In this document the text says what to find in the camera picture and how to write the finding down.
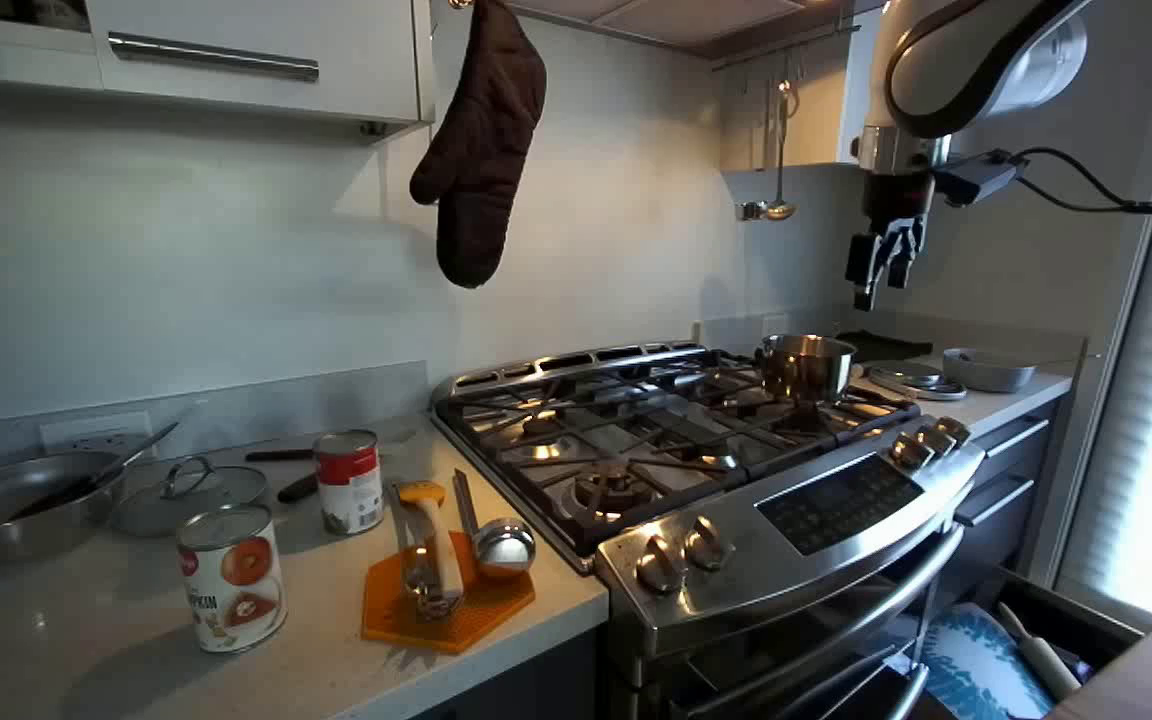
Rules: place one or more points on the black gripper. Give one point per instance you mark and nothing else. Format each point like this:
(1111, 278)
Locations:
(892, 239)

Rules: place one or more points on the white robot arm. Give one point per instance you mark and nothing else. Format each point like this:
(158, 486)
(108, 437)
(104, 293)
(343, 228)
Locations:
(937, 74)

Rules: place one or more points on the round metal lid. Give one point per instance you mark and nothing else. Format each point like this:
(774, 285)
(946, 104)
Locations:
(917, 381)

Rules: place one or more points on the stainless steel pot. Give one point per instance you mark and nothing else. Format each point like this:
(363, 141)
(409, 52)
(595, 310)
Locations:
(806, 365)

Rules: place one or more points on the grey dish on counter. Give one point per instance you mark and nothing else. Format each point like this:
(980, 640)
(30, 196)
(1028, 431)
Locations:
(986, 371)

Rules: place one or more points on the hanging metal ladle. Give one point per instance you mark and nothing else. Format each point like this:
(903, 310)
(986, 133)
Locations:
(776, 204)

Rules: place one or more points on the stainless steel gas stove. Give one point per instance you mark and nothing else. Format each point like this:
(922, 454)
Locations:
(760, 557)

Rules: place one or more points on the open lower drawer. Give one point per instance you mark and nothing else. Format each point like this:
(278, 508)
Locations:
(976, 667)

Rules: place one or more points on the dark brown oven mitt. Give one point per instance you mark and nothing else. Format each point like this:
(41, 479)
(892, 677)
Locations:
(479, 153)

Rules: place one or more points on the metal ice cream scoop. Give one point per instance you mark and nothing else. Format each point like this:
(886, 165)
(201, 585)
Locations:
(500, 546)

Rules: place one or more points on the red white soup can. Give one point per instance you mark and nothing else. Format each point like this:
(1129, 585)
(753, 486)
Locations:
(348, 480)

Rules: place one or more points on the tomato can white label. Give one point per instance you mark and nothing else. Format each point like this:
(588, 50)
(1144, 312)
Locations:
(233, 577)

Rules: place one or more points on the glass pot lid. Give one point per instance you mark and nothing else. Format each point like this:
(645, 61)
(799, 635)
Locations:
(182, 494)

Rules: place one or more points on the steel frying pan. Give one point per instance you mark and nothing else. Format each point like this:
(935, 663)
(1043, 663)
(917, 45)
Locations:
(60, 499)

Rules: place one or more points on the white upper cabinet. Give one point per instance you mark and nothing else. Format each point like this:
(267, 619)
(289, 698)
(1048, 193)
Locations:
(322, 57)

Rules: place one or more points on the black handled knife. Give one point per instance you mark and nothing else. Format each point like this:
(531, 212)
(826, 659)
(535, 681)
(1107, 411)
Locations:
(289, 470)

